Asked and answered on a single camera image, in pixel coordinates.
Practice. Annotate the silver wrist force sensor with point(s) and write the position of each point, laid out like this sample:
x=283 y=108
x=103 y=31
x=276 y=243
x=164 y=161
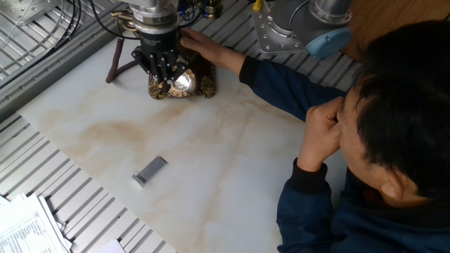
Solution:
x=154 y=17

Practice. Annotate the right forearm navy sleeve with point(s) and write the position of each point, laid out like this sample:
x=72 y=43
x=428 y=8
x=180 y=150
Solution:
x=281 y=84

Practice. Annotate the antique brass rotary telephone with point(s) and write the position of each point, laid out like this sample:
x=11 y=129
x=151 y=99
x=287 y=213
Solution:
x=207 y=88

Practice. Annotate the printed white paper stack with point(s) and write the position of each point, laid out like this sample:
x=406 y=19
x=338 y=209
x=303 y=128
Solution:
x=28 y=228

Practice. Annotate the grey aluminium rail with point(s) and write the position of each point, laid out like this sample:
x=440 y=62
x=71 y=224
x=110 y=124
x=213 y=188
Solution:
x=52 y=70

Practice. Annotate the white paper sheet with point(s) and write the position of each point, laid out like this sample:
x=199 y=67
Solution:
x=107 y=247

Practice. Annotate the person's left hand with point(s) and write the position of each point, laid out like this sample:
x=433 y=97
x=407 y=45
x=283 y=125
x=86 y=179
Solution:
x=321 y=133

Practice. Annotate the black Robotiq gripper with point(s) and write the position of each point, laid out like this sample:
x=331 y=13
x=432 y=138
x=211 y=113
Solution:
x=161 y=49

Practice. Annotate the left forearm navy sleeve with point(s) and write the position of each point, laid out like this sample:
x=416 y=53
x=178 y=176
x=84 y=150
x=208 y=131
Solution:
x=306 y=211

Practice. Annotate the yellow plastic clip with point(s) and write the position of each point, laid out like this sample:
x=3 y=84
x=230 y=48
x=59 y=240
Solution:
x=257 y=5

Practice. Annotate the person's right hand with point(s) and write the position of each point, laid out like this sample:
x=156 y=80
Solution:
x=207 y=47

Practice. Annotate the grey stick holder block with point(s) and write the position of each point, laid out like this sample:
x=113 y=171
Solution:
x=151 y=170

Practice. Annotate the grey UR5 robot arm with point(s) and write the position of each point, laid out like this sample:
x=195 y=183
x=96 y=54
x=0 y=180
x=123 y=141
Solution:
x=302 y=21

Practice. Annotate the navy jacket torso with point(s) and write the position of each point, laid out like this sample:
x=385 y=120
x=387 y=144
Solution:
x=386 y=232

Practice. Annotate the person's head black hair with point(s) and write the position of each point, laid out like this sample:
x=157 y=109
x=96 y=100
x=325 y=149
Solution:
x=404 y=123

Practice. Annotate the white marble slab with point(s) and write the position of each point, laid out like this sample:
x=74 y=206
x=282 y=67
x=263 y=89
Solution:
x=211 y=158

